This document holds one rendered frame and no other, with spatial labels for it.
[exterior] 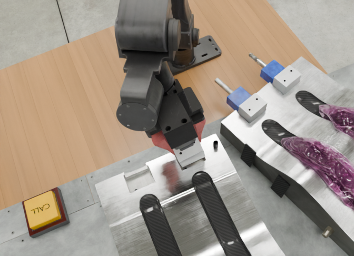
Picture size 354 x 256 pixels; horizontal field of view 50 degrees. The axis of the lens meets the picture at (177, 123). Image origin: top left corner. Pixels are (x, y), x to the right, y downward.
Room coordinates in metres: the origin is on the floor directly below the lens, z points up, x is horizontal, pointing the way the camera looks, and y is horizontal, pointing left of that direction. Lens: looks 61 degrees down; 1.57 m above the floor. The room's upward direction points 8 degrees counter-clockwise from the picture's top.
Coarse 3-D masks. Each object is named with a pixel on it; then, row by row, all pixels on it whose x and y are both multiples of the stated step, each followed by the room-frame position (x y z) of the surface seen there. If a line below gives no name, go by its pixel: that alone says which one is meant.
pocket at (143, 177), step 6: (144, 168) 0.29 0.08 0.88; (126, 174) 0.28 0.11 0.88; (132, 174) 0.28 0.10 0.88; (138, 174) 0.28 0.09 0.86; (144, 174) 0.28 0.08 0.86; (150, 174) 0.28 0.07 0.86; (126, 180) 0.27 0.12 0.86; (132, 180) 0.27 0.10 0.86; (138, 180) 0.27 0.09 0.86; (144, 180) 0.27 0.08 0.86; (150, 180) 0.27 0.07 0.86; (132, 186) 0.26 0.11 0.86; (138, 186) 0.26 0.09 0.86; (144, 186) 0.26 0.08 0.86
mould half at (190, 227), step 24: (168, 168) 0.28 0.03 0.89; (192, 168) 0.27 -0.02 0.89; (216, 168) 0.26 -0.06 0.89; (120, 192) 0.24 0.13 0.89; (144, 192) 0.23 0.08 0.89; (168, 192) 0.23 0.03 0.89; (192, 192) 0.22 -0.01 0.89; (240, 192) 0.21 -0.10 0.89; (120, 216) 0.19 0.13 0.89; (168, 216) 0.18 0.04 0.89; (192, 216) 0.18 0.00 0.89; (240, 216) 0.16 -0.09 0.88; (120, 240) 0.15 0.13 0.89; (144, 240) 0.15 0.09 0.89; (192, 240) 0.14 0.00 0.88; (216, 240) 0.13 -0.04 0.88; (264, 240) 0.12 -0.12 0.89
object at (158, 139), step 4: (160, 132) 0.30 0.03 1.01; (152, 136) 0.29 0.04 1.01; (156, 136) 0.29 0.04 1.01; (160, 136) 0.29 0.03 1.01; (164, 136) 0.31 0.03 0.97; (152, 140) 0.28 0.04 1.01; (156, 140) 0.28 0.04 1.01; (160, 140) 0.28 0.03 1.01; (164, 140) 0.28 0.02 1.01; (156, 144) 0.27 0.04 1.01; (160, 144) 0.27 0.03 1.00; (164, 144) 0.28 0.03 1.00; (168, 144) 0.28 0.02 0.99; (164, 148) 0.28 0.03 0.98; (168, 148) 0.28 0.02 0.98; (172, 152) 0.28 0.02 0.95
